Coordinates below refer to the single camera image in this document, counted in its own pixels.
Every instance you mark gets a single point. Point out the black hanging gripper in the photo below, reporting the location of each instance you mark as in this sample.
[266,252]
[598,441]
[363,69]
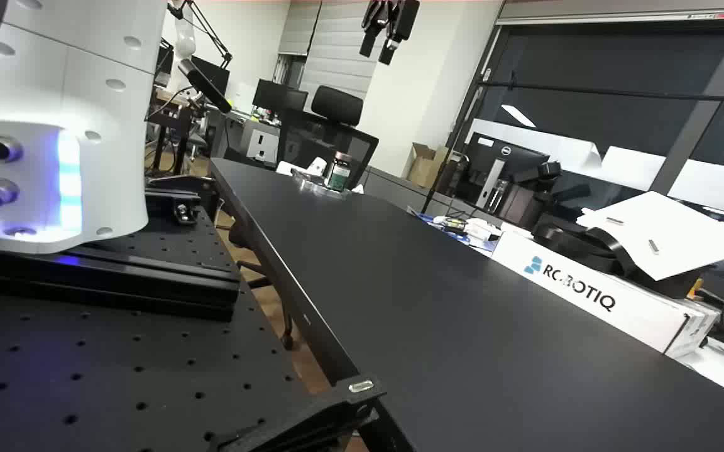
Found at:
[392,18]

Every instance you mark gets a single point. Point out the black computer monitor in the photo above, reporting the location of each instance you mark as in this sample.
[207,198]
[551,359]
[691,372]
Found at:
[278,100]

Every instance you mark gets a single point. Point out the black table clamp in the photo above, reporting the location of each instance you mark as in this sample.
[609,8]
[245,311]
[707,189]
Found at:
[317,426]

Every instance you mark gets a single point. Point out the green bottle with white cap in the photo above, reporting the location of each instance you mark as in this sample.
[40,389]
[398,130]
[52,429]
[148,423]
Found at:
[338,171]

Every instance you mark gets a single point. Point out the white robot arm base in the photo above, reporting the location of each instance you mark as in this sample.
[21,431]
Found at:
[76,82]

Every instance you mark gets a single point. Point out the white Robotiq cardboard box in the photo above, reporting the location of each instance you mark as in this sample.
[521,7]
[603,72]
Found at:
[672,328]

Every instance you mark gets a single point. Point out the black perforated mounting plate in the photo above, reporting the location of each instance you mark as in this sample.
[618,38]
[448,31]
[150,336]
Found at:
[99,379]

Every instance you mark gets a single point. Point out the black office chair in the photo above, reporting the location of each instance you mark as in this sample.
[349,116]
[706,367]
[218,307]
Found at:
[324,133]

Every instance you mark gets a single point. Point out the black bag in box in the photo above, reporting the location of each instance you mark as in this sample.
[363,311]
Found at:
[590,247]

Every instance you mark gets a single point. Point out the brown cardboard box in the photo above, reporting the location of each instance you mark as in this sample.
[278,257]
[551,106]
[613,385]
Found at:
[423,165]

